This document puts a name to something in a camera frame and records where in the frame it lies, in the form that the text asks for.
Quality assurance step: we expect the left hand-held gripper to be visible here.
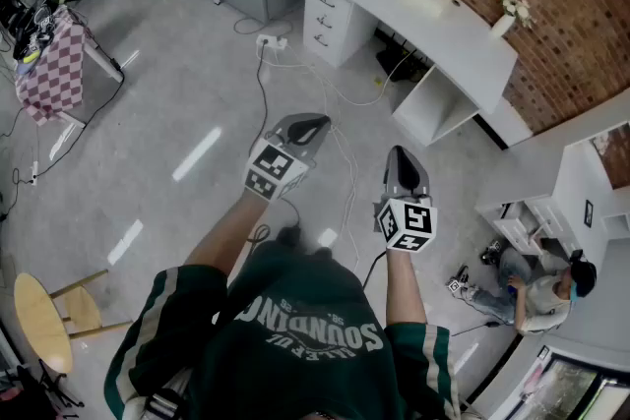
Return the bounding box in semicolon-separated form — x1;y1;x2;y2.
243;112;332;203

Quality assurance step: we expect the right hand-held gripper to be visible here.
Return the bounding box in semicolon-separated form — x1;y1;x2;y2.
373;145;440;256

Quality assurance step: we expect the person's right forearm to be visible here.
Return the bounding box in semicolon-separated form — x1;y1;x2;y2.
384;249;428;327

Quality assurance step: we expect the person's left forearm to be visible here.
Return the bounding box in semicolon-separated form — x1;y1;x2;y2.
182;191;270;279

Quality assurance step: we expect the black gear under desk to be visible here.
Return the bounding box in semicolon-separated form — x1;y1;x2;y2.
375;28;430;86

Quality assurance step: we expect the white cabinet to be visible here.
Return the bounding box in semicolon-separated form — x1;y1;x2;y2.
474;88;630;262

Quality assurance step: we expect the white vase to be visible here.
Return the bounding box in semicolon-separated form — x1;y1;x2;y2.
489;12;516;40

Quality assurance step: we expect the person's dark green shirt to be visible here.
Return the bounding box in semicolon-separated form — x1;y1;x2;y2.
102;238;462;420

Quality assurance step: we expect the white flower bouquet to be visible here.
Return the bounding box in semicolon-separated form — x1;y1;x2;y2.
499;0;537;29

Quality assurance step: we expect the pink checkered tablecloth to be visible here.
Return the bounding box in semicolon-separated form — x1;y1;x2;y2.
14;17;93;127

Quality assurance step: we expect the black equipment clutter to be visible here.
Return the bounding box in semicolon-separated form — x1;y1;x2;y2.
10;0;66;65

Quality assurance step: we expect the round wooden stool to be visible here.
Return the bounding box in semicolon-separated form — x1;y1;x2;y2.
13;269;135;376

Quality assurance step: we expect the white floor cable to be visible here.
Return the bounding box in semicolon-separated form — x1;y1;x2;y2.
265;47;398;272

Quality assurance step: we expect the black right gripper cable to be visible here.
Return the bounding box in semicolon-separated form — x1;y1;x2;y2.
360;249;391;287

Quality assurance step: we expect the long black floor cable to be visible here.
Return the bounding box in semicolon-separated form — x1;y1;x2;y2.
0;12;127;196

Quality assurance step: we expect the white table frame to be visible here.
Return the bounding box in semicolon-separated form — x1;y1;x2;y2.
47;32;125;130

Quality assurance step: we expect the window with dark frame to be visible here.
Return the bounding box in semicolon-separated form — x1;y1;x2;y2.
535;347;630;420

